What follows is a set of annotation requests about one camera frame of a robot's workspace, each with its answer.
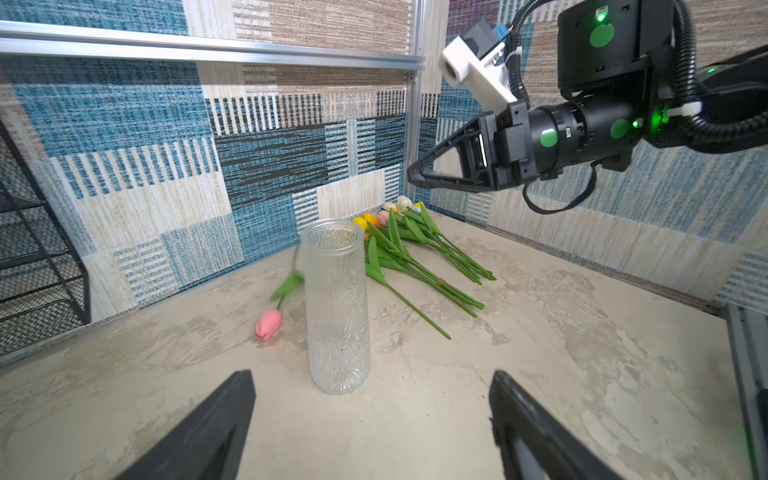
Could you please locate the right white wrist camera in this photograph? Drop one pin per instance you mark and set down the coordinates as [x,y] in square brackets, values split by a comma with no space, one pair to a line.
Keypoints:
[475,60]

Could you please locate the tulip bunch blue yellow white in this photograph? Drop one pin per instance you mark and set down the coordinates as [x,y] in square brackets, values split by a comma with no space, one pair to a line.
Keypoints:
[415,224]

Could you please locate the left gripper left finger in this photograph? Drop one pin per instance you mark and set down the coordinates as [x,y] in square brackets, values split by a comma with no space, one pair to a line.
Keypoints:
[209,442]

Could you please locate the tulip bunch yellow orange pink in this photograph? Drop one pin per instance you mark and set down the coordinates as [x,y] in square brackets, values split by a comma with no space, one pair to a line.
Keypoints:
[369,225]

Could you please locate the clear glass vase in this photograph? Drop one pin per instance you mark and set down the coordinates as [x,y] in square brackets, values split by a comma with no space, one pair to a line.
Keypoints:
[337,319]

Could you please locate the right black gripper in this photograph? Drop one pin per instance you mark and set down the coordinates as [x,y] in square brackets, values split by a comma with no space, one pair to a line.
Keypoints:
[489,153]

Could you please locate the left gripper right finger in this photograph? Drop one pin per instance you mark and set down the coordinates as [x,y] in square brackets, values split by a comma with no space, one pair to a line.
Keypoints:
[532,443]

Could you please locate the pink tulip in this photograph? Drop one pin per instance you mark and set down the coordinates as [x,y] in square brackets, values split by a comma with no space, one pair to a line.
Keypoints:
[270,322]

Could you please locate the black wire shelf rack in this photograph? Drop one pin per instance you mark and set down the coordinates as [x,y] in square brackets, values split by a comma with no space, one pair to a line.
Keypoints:
[44,282]

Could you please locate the white tulip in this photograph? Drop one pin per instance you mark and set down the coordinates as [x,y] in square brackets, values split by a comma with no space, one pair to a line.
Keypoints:
[390,275]

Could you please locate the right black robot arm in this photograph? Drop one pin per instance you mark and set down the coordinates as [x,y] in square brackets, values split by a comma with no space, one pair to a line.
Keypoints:
[627,72]

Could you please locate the aluminium frame crossbar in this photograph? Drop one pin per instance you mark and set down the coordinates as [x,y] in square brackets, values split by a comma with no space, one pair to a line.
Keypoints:
[34,39]

